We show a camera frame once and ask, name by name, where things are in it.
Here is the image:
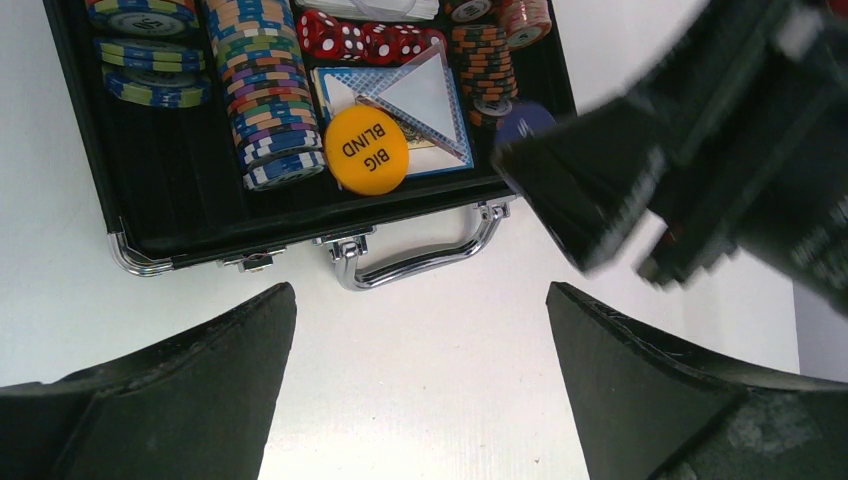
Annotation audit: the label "blue grey chip stack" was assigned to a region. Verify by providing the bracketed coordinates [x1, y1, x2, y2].
[202, 1, 326, 191]

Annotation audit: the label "brown orange chip stack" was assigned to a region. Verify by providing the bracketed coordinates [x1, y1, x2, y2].
[442, 1, 518, 130]

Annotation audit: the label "black aluminium poker case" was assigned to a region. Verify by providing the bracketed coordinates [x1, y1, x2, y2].
[40, 0, 579, 293]

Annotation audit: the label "red dice in case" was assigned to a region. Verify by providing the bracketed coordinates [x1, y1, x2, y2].
[294, 9, 448, 66]

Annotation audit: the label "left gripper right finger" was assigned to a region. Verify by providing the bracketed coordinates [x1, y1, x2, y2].
[546, 282, 847, 479]

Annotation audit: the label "orange big blind button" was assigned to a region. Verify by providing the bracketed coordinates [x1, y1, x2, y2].
[324, 105, 410, 196]

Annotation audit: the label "blue white card box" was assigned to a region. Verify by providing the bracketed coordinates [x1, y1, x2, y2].
[310, 67, 474, 178]

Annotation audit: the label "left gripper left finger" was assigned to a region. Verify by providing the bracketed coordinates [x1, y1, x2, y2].
[1, 283, 297, 479]

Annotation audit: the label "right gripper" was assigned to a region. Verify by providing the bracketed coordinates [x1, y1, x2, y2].
[491, 1, 847, 312]

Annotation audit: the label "blue small blind button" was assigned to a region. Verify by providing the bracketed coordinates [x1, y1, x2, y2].
[494, 101, 556, 147]

